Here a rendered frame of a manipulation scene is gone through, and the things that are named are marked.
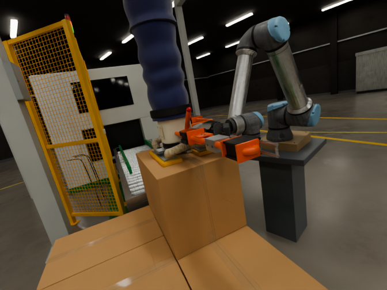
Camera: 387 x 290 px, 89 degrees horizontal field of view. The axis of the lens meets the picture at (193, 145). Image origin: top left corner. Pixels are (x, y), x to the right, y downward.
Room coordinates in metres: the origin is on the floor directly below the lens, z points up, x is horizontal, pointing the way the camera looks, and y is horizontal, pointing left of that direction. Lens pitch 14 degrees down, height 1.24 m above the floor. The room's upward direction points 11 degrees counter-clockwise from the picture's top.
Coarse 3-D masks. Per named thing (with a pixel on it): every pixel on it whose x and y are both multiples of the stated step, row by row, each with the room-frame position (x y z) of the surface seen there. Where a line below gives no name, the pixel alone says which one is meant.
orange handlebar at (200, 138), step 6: (198, 120) 1.40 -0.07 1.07; (204, 120) 1.30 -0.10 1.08; (192, 126) 1.17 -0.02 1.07; (174, 132) 1.01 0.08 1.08; (192, 138) 0.79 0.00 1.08; (198, 138) 0.75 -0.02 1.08; (204, 138) 0.71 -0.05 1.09; (216, 144) 0.62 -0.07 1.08; (246, 150) 0.49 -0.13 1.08; (252, 150) 0.49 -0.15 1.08; (258, 150) 0.49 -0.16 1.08
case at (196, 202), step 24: (144, 168) 1.05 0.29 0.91; (168, 168) 0.87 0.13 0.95; (192, 168) 0.82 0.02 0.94; (216, 168) 0.86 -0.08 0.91; (168, 192) 0.77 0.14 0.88; (192, 192) 0.81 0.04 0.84; (216, 192) 0.85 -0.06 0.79; (240, 192) 0.90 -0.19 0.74; (168, 216) 0.76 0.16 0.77; (192, 216) 0.80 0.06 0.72; (216, 216) 0.84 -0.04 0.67; (240, 216) 0.89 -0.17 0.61; (168, 240) 0.84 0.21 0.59; (192, 240) 0.79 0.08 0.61
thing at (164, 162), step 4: (152, 152) 1.15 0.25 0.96; (156, 152) 1.11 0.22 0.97; (152, 156) 1.12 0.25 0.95; (156, 156) 1.06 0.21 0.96; (160, 156) 1.02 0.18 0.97; (164, 156) 0.99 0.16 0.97; (176, 156) 0.98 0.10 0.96; (156, 160) 1.02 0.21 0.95; (160, 160) 0.96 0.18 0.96; (164, 160) 0.93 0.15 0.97; (168, 160) 0.93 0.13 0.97; (172, 160) 0.92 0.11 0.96; (176, 160) 0.92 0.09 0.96; (180, 160) 0.92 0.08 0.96; (160, 164) 0.94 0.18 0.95; (164, 164) 0.89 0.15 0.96; (168, 164) 0.90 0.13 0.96; (172, 164) 0.91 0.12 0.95
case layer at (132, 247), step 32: (96, 224) 1.18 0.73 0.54; (128, 224) 1.11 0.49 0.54; (64, 256) 0.93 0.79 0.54; (96, 256) 0.88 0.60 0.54; (128, 256) 0.84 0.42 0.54; (160, 256) 0.80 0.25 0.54; (192, 256) 0.76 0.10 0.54; (224, 256) 0.73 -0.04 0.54; (256, 256) 0.70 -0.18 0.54; (64, 288) 0.72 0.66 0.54; (96, 288) 0.69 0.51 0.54; (128, 288) 0.66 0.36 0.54; (160, 288) 0.63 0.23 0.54; (192, 288) 0.61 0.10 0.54; (224, 288) 0.58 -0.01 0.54; (256, 288) 0.56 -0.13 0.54; (288, 288) 0.54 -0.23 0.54; (320, 288) 0.52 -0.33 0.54
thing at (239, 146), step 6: (234, 138) 0.57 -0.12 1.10; (240, 138) 0.55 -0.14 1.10; (246, 138) 0.54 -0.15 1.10; (252, 138) 0.53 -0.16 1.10; (222, 144) 0.56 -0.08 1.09; (228, 144) 0.53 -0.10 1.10; (234, 144) 0.51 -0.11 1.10; (240, 144) 0.49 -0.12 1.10; (246, 144) 0.50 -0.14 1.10; (252, 144) 0.51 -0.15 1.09; (258, 144) 0.51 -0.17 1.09; (222, 150) 0.56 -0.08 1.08; (228, 150) 0.55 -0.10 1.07; (234, 150) 0.52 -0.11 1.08; (240, 150) 0.49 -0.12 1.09; (222, 156) 0.56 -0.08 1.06; (228, 156) 0.54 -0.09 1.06; (234, 156) 0.52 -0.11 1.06; (240, 156) 0.49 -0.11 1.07; (246, 156) 0.50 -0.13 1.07; (252, 156) 0.50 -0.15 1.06; (258, 156) 0.51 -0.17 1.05; (240, 162) 0.49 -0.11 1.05
